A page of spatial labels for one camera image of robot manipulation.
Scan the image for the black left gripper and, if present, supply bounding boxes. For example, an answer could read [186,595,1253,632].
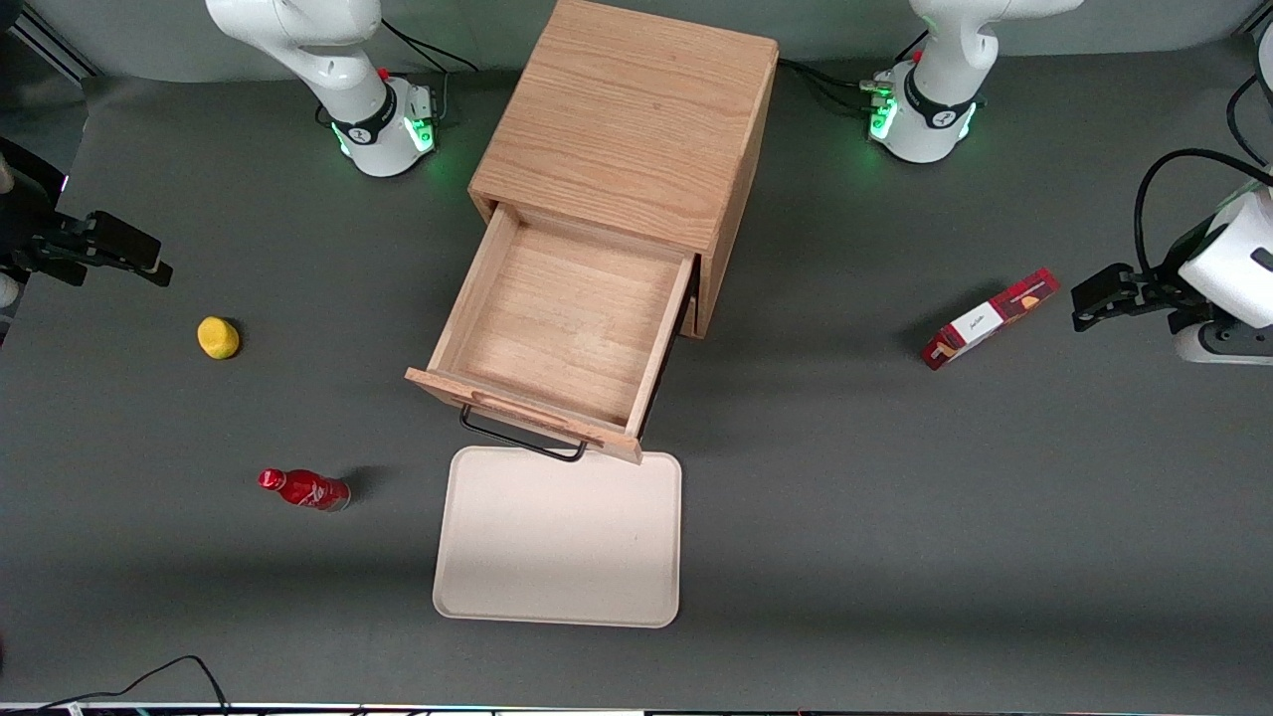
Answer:
[1071,263,1210,333]

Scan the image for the thin black cable on table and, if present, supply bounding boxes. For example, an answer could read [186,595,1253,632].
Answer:
[0,654,232,716]

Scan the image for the red drink bottle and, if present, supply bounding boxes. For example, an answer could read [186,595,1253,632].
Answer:
[258,467,352,513]

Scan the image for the black cables at left arm base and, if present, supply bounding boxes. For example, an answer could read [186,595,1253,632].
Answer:
[779,58,896,112]

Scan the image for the black cable beside left arm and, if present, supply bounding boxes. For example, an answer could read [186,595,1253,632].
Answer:
[1226,74,1273,166]

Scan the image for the wooden oak cabinet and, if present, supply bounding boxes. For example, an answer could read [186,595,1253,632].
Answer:
[467,0,780,340]

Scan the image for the black looped cable on left arm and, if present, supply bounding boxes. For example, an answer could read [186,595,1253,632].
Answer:
[1134,148,1273,280]

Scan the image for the black cable at right arm base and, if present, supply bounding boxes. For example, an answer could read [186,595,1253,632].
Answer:
[381,18,480,130]

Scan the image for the yellow lemon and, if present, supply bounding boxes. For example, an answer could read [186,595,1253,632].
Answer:
[197,316,242,360]

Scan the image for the red and white carton box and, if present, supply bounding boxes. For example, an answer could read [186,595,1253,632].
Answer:
[921,268,1061,371]

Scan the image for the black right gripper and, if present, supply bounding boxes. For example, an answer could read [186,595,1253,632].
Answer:
[10,210,174,288]

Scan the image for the black metal rail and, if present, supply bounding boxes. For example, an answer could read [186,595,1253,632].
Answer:
[0,0,101,83]

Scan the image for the black metal drawer handle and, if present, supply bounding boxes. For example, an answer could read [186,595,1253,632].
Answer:
[458,402,590,463]

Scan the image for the beige plastic tray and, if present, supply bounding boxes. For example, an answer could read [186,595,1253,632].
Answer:
[433,446,683,629]

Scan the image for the wooden oak drawer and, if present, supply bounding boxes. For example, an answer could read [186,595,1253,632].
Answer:
[405,199,699,465]

